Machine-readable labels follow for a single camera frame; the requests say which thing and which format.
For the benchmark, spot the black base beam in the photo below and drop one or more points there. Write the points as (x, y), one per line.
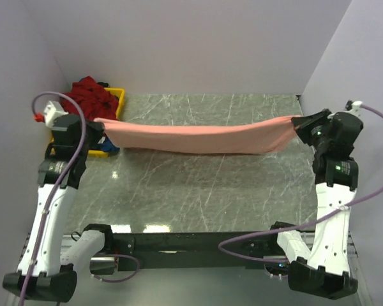
(193, 250)

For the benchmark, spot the yellow plastic bin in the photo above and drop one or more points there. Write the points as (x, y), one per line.
(119, 94)

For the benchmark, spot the blue t shirt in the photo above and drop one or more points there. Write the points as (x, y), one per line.
(105, 145)

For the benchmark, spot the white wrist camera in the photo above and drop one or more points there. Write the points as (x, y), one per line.
(52, 111)
(353, 107)

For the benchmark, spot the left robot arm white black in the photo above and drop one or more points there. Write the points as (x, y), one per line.
(45, 272)

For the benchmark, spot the pink t shirt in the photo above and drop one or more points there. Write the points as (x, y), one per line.
(267, 136)

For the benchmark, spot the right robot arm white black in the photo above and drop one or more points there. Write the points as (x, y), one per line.
(323, 269)

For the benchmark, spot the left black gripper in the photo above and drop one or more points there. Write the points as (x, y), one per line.
(96, 129)

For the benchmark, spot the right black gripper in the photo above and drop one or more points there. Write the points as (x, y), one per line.
(302, 123)

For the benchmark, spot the red t shirt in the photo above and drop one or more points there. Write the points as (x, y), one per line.
(93, 99)

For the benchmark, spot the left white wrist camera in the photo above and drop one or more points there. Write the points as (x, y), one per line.
(52, 111)

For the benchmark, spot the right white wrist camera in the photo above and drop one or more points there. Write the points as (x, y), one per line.
(353, 107)

